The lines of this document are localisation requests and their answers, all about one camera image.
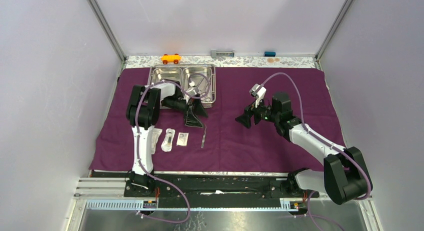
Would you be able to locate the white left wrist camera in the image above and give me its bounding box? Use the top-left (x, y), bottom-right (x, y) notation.
top-left (186, 81), bottom-right (200, 98)

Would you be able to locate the blue plastic block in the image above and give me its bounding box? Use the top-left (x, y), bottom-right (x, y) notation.
top-left (263, 51), bottom-right (276, 57)

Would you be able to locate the small white sterile packet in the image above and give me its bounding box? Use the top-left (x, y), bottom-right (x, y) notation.
top-left (176, 132), bottom-right (189, 147)

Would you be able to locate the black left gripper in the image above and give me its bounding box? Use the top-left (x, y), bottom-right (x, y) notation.
top-left (163, 93), bottom-right (209, 128)

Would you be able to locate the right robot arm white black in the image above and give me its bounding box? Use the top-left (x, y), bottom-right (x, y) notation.
top-left (235, 92), bottom-right (373, 205)

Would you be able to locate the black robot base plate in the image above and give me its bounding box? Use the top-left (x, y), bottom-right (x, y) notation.
top-left (123, 174), bottom-right (320, 208)

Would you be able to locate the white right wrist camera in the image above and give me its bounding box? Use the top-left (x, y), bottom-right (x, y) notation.
top-left (249, 83), bottom-right (267, 108)

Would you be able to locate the purple cloth wrap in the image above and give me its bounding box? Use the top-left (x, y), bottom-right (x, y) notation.
top-left (88, 66), bottom-right (347, 173)

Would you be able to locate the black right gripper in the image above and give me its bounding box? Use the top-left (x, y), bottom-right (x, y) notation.
top-left (235, 95), bottom-right (280, 129)

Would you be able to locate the slotted grey cable duct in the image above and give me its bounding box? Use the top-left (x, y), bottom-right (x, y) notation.
top-left (85, 198), bottom-right (299, 213)

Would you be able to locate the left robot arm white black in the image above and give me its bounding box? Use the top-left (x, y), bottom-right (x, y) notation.
top-left (126, 79), bottom-right (208, 197)

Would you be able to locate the long white sterile packet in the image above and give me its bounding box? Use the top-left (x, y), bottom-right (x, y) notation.
top-left (150, 128), bottom-right (163, 155)

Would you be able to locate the orange toy car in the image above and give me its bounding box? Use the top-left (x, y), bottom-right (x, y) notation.
top-left (160, 53), bottom-right (182, 65)

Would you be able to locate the perforated steel instrument tray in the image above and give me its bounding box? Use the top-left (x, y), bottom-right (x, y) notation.
top-left (147, 64), bottom-right (217, 109)

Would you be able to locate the steel scalpel handle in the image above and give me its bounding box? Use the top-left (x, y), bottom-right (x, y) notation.
top-left (200, 124), bottom-right (207, 149)

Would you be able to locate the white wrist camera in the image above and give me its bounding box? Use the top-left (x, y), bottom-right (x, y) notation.
top-left (186, 81), bottom-right (200, 98)
top-left (249, 83), bottom-right (267, 108)

